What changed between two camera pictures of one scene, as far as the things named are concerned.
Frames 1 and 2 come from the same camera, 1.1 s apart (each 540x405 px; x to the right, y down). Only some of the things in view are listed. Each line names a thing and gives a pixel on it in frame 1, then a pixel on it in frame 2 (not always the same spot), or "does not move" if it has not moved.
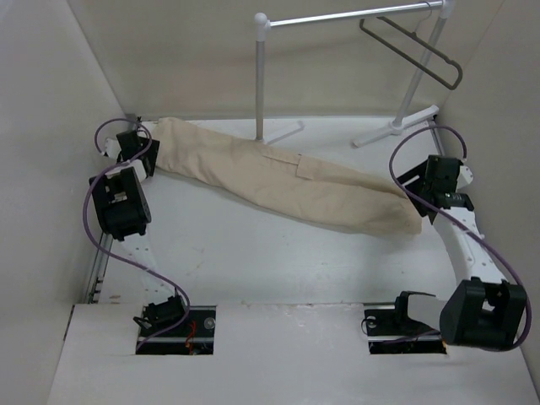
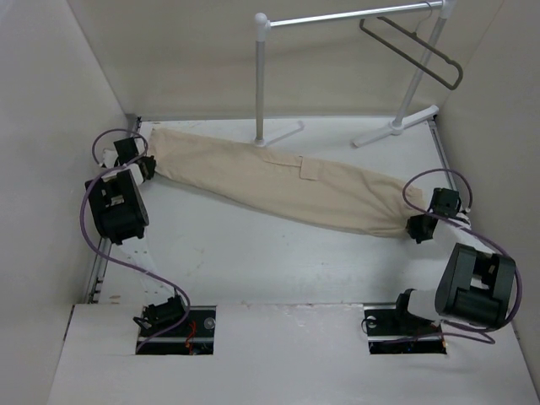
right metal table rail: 436,137 does not move
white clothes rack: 261,25 does not move
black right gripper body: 418,186 -> 415,226
